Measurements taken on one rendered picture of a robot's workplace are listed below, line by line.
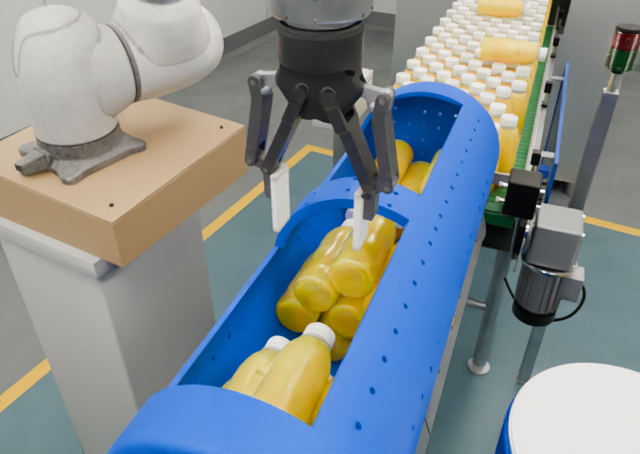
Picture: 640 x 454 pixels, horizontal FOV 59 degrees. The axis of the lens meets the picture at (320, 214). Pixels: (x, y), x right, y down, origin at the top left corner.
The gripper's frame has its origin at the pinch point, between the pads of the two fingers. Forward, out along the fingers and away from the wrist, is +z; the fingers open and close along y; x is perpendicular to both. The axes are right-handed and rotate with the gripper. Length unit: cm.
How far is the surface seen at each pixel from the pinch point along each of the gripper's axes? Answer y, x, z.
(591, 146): 36, 105, 36
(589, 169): 37, 105, 43
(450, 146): 7.3, 40.0, 10.0
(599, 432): 34.4, 6.3, 27.8
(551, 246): 30, 77, 51
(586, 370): 32.8, 16.0, 27.8
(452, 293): 13.8, 13.7, 18.2
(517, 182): 19, 70, 31
